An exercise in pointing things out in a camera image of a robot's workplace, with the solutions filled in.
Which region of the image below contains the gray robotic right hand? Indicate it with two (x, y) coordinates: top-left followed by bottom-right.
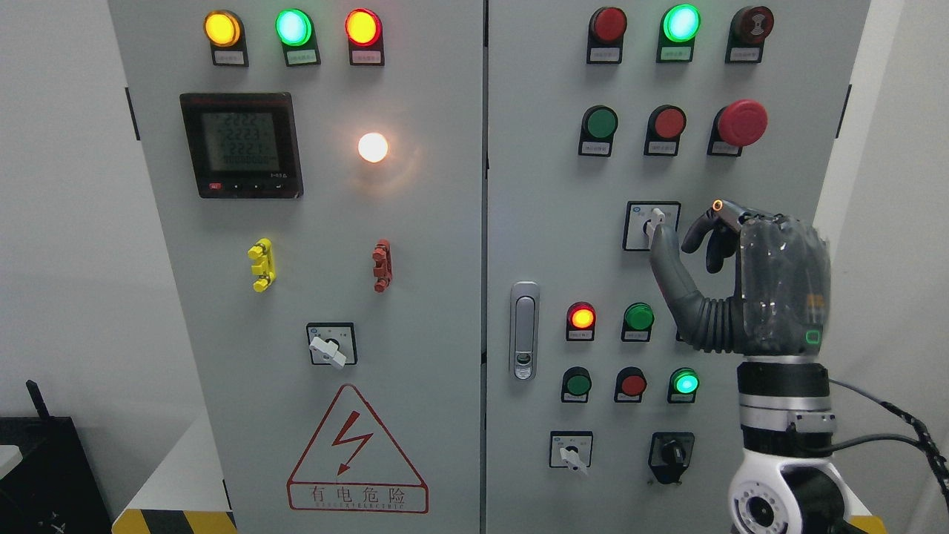
(645, 199), (831, 356)

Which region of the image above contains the lit green push button lower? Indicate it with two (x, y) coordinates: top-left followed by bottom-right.
(667, 367), (701, 403)

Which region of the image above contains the green indicator light middle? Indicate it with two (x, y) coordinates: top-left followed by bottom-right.
(621, 302), (655, 342)

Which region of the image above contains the green indicator light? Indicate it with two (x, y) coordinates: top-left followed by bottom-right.
(655, 3), (701, 63)
(274, 9), (322, 67)
(621, 302), (655, 342)

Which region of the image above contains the red push button lower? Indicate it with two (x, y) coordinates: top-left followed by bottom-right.
(613, 367), (648, 403)

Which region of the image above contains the red push button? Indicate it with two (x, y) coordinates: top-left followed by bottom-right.
(644, 105), (686, 156)
(613, 367), (648, 403)

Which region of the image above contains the red emergency stop button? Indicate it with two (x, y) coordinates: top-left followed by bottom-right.
(707, 99), (769, 156)

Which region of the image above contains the lit red indicator light middle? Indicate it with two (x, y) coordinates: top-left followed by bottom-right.
(565, 301), (597, 341)

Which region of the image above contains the right cabinet door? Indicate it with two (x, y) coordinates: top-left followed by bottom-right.
(485, 1), (870, 533)

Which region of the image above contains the cabinet door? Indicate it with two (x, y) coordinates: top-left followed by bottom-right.
(108, 1), (484, 533)
(485, 1), (870, 533)

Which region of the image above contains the red push button upper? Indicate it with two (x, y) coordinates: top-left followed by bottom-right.
(644, 105), (686, 156)

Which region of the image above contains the green push button upper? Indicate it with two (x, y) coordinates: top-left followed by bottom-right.
(578, 105), (619, 156)

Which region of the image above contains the dark red buzzer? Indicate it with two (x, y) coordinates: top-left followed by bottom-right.
(724, 4), (774, 64)

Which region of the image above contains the green indicator light top right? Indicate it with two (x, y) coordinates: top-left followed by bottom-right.
(655, 3), (701, 63)

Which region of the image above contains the red indicator light top right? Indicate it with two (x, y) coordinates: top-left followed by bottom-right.
(586, 6), (628, 65)

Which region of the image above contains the white glowing indicator light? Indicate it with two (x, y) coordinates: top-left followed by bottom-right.
(357, 131), (389, 165)

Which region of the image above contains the red electric hazard warning sticker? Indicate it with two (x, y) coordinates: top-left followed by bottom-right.
(287, 384), (429, 514)

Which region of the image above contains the left cabinet door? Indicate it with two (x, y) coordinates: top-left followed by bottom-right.
(108, 1), (484, 533)

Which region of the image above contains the red indicator light top left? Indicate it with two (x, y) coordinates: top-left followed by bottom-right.
(345, 7), (384, 67)

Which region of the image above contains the green indicator light top left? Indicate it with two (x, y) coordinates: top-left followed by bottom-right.
(274, 9), (322, 67)

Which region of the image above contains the black digital power meter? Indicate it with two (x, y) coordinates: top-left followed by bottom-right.
(179, 92), (304, 199)

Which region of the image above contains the yellow indicator light top left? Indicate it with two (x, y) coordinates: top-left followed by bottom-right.
(203, 10), (248, 67)

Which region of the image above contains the black box with antenna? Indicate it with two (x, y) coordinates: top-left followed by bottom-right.
(1, 380), (111, 533)

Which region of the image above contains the black selector knob switch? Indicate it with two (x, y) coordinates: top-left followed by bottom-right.
(648, 432), (695, 484)

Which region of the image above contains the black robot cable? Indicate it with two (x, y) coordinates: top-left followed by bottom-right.
(827, 378), (949, 512)

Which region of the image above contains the silver door latch handle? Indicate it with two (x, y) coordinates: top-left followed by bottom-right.
(509, 281), (540, 380)

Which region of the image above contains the left door gray rotary switch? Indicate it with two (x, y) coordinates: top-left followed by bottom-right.
(305, 322), (359, 369)

